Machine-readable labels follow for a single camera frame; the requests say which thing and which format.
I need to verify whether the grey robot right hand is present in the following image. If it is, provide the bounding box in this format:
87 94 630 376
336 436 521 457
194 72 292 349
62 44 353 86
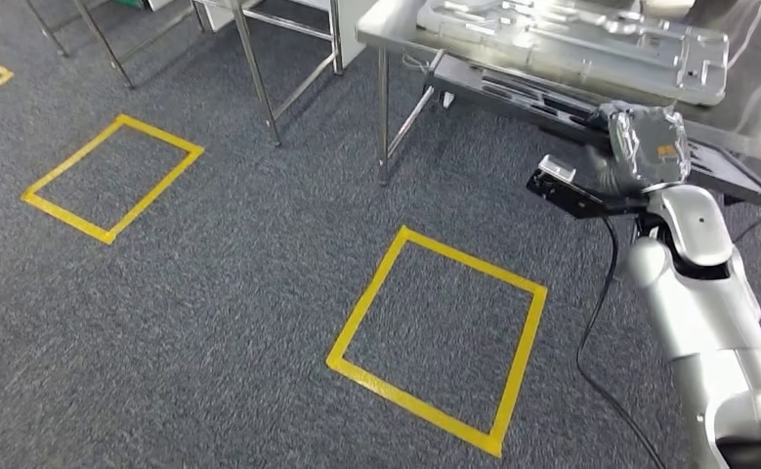
583 100 694 198

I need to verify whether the black plastic plate frame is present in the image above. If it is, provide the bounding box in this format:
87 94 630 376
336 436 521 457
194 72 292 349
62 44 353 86
430 53 761 208

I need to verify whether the large stainless steel workbench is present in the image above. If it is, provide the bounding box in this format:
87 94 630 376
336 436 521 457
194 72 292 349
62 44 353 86
356 0 761 189

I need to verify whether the grooved aluminium fixture plate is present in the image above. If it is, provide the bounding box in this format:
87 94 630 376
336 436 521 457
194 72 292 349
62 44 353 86
416 0 731 107

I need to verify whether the white cabinet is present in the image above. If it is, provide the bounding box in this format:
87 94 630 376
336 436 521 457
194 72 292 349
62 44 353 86
337 0 381 69

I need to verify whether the small stainless steel table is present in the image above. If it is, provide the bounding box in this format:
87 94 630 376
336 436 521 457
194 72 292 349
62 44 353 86
191 0 346 149

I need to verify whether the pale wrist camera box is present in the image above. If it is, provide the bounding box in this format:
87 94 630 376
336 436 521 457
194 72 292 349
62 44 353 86
537 153 577 185

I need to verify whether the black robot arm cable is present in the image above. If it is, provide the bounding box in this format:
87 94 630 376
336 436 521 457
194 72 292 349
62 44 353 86
576 216 669 469

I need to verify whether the bare steel table frame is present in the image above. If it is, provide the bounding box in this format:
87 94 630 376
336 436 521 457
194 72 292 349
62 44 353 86
23 0 194 91

